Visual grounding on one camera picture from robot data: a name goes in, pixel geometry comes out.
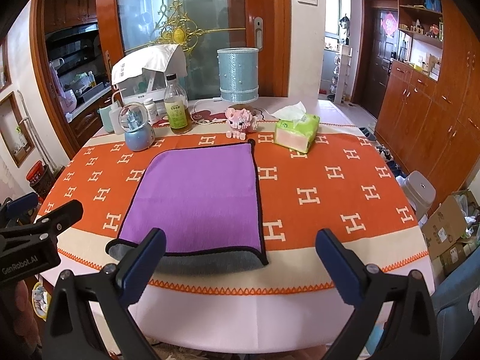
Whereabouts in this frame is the purple and grey towel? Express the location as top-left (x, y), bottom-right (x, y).
top-left (105, 140), bottom-right (269, 276)

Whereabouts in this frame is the red bucket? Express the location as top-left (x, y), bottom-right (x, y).
top-left (25, 160), bottom-right (50, 197)

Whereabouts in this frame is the cardboard box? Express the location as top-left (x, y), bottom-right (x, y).
top-left (421, 189), bottom-right (479, 275)

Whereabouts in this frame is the grey plastic stool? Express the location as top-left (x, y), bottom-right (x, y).
top-left (397, 171), bottom-right (436, 220)

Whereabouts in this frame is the orange H-pattern tablecloth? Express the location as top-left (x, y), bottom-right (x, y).
top-left (41, 111), bottom-right (434, 353)

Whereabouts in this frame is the mint green cup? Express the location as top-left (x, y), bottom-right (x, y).
top-left (98, 106), bottom-right (114, 133)

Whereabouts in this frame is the white squeeze bottle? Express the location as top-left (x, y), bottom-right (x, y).
top-left (109, 89), bottom-right (124, 135)

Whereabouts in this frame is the blue snow globe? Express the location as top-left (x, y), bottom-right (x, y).
top-left (119, 102), bottom-right (155, 152)

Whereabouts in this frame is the small white pill bottle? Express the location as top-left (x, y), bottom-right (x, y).
top-left (143, 97), bottom-right (159, 125)

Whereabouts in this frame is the white appliance with cloth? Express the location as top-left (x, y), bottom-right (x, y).
top-left (111, 44), bottom-right (187, 103)

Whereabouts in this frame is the wooden cabinet with shelves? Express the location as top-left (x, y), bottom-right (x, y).
top-left (375, 0), bottom-right (479, 207)

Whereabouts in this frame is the glass bottle green label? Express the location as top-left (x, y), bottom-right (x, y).
top-left (163, 74), bottom-right (192, 134)

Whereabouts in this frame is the green tissue pack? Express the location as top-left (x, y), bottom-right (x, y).
top-left (271, 102), bottom-right (320, 154)

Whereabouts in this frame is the pink block toy figure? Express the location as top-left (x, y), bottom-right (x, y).
top-left (225, 107), bottom-right (258, 141)

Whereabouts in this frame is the light blue table lamp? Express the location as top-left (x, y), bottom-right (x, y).
top-left (217, 47), bottom-right (259, 104)

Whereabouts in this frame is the dark wooden entrance door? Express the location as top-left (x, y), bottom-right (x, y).
top-left (352, 0), bottom-right (398, 118)

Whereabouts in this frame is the glass sliding door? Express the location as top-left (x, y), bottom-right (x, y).
top-left (96, 0), bottom-right (291, 100)

